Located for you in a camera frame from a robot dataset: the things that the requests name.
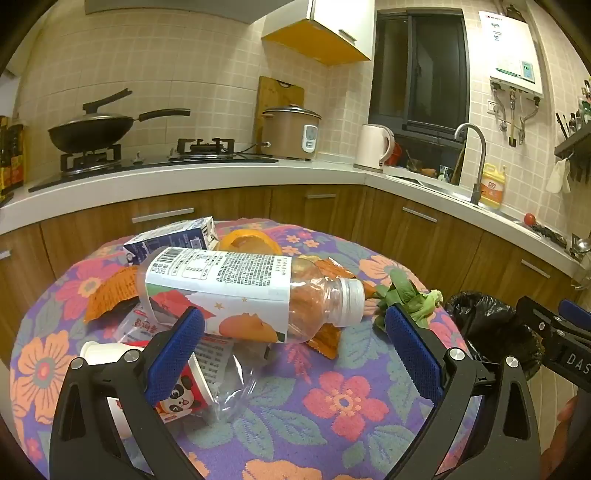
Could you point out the white electric kettle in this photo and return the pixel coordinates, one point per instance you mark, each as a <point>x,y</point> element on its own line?
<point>371,147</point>

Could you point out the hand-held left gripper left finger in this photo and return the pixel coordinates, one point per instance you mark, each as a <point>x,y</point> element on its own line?
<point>175,355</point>

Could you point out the brown rice cooker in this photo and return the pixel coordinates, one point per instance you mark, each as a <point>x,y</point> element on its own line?
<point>286,134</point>

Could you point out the black wok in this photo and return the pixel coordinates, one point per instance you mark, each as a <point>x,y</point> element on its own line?
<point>87,131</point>

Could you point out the utensil wall rack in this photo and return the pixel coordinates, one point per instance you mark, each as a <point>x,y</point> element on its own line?
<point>575,143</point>

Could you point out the clear plastic bottle white label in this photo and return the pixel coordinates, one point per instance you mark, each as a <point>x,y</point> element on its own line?
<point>221,277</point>

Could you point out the metal bowl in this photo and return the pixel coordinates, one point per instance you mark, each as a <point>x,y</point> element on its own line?
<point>581,244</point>

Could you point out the panda print paper cup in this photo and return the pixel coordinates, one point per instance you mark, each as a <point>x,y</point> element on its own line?
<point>189,398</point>

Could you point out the yellow detergent bottle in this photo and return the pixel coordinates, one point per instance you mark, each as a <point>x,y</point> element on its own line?
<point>491,189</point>

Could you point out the orange snack bag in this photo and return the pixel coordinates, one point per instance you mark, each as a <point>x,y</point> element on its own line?
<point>111,290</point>

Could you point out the blue milk carton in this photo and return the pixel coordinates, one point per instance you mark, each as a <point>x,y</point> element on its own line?
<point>175,235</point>

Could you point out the wall socket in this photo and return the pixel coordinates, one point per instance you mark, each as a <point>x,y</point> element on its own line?
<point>494,107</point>

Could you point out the black gas stove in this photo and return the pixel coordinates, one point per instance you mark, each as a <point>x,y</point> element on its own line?
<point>152,164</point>

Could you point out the red tomato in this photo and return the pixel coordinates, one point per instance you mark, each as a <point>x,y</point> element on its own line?
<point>530,218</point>

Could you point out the dark sauce bottle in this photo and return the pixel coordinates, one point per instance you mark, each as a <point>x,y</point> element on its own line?
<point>4,157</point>
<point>17,154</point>

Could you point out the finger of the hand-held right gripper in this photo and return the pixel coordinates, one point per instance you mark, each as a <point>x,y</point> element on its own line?
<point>538,316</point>
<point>575,313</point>

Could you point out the metal faucet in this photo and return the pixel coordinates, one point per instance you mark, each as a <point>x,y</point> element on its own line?
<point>480,152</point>

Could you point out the clear plastic wrapper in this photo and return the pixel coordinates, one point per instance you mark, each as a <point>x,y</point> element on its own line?
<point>217,357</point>

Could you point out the white kitchen countertop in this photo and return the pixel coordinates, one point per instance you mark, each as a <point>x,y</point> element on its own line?
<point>231,177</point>

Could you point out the range hood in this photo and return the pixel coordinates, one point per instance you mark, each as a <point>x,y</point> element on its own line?
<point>184,7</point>

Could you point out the wooden cutting board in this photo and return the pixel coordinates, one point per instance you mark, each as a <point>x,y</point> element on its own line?
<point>277,94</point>

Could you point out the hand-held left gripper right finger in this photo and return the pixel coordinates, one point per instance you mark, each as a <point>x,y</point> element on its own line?
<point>413,355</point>

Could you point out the trash bin with black bag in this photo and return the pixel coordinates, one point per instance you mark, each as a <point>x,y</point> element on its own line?
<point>489,318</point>

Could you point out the green vegetable leaves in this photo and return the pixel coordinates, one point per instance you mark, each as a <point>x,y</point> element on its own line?
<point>406,295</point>

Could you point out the dark window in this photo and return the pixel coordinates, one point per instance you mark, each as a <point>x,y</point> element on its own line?
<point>415,69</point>

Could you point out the dark bumpy object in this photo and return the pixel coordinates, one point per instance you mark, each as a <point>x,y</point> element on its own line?
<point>549,234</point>

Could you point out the orange peel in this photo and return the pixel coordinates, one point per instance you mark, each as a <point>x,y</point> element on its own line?
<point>249,244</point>

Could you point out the person's right hand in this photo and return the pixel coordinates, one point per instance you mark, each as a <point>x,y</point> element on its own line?
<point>567,410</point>

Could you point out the floral tablecloth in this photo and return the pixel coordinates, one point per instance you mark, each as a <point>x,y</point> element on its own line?
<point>341,401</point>

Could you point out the white water heater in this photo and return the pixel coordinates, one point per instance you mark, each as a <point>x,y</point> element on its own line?
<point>508,46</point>

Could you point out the white hanging cloth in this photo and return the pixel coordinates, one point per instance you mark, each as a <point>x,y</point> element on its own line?
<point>558,177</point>

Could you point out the white wall cabinet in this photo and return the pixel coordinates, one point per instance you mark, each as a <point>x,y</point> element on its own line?
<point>341,18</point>

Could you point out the metal sink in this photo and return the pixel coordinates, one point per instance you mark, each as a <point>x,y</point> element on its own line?
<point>434,184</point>

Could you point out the wooden base cabinets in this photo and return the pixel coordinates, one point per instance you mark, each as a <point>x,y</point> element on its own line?
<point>323,203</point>

